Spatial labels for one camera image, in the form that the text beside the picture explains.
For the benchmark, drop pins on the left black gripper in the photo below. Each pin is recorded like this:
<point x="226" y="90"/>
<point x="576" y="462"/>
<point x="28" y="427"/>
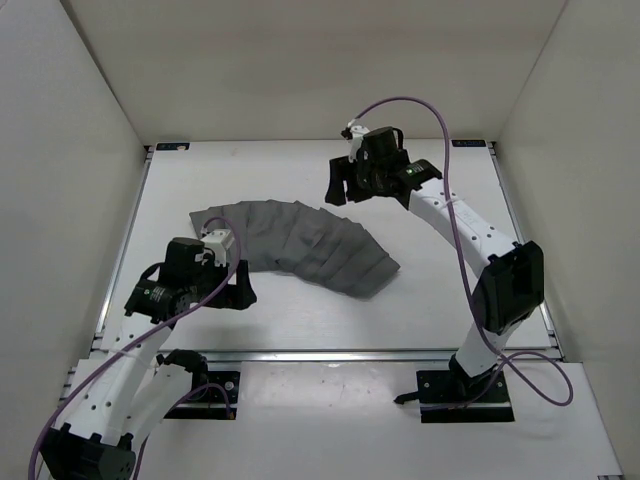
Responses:
<point x="243" y="291"/>

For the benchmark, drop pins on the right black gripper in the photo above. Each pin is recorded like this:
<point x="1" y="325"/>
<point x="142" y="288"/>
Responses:
<point x="342" y="170"/>

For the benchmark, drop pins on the grey pleated skirt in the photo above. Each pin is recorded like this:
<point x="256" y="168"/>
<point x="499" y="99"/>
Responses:
<point x="312" y="244"/>

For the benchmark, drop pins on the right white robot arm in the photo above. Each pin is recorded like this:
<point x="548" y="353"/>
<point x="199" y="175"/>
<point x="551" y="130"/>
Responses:
<point x="510" y="284"/>

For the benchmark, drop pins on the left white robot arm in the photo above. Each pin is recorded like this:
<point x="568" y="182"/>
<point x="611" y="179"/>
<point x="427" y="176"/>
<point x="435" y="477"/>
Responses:
<point x="100" y="430"/>

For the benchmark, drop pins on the right blue corner label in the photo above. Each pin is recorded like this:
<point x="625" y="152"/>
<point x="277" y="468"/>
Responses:
<point x="468" y="143"/>

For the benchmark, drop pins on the blue corner label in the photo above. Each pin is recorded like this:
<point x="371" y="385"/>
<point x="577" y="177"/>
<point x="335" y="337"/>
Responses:
<point x="468" y="143"/>
<point x="172" y="146"/>

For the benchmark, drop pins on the left blue corner label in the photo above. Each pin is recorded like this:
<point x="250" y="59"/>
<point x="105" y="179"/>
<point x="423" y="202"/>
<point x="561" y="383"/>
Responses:
<point x="172" y="146"/>

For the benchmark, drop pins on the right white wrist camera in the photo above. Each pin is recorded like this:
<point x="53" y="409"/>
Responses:
<point x="353" y="133"/>

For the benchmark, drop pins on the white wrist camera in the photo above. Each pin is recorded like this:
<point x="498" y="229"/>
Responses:
<point x="353" y="133"/>
<point x="220" y="243"/>

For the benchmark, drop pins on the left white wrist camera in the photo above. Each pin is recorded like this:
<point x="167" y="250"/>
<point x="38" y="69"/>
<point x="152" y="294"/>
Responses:
<point x="220" y="243"/>

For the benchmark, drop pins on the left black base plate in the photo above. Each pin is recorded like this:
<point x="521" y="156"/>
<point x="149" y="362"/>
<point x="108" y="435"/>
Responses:
<point x="215" y="403"/>

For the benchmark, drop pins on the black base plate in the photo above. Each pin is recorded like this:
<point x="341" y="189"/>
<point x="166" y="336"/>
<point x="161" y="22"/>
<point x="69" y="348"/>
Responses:
<point x="215" y="403"/>
<point x="441" y="399"/>

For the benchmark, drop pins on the aluminium front rail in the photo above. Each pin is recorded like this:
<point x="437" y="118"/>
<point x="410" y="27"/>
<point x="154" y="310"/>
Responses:
<point x="327" y="356"/>

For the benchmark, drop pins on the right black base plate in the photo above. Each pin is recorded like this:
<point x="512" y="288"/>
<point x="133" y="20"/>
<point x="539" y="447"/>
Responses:
<point x="441" y="399"/>

